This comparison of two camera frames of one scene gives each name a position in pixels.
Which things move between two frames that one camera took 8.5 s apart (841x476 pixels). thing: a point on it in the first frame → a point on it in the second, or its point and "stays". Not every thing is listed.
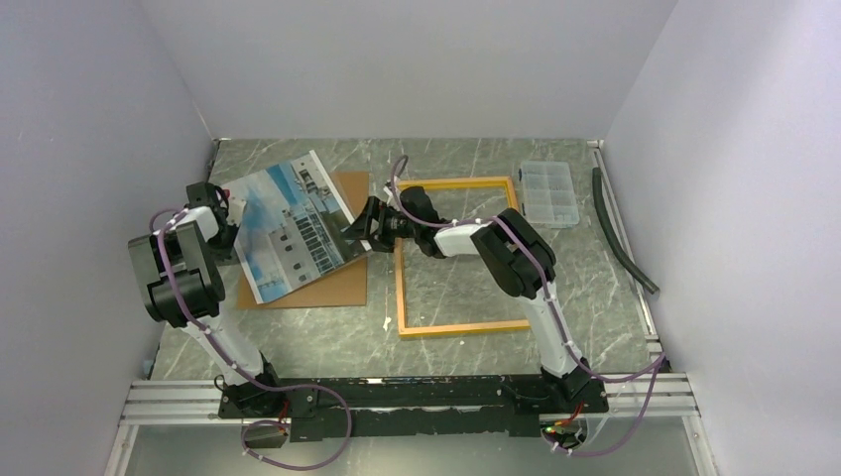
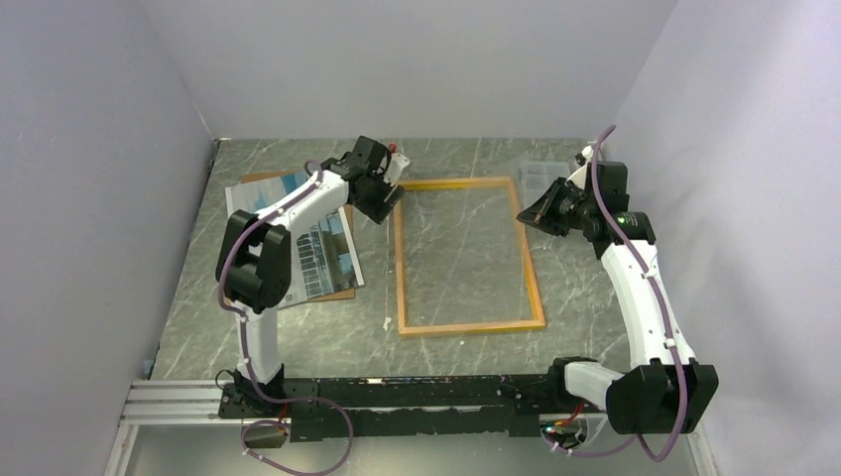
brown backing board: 345,288 → 347,213
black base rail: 330,408 stays
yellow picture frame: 427,327 stays
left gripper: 233,231 → 379,211
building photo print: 295,226 stays
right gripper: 360,229 → 541,212
